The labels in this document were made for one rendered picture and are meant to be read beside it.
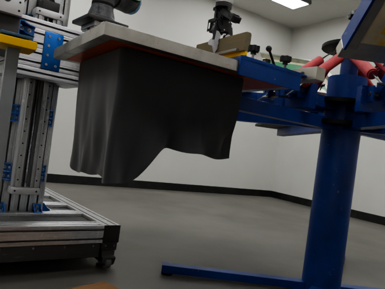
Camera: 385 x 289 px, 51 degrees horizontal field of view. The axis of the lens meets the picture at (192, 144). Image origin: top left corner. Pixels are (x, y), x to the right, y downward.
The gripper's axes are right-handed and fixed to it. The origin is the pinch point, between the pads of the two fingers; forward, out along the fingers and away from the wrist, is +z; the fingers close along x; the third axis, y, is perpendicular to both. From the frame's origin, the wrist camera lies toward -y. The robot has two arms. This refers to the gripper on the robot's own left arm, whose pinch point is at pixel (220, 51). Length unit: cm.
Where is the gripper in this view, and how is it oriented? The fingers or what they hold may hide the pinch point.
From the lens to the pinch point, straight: 175.0
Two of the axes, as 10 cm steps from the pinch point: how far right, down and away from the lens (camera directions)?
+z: -1.4, 9.9, 0.0
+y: -5.3, -0.7, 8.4
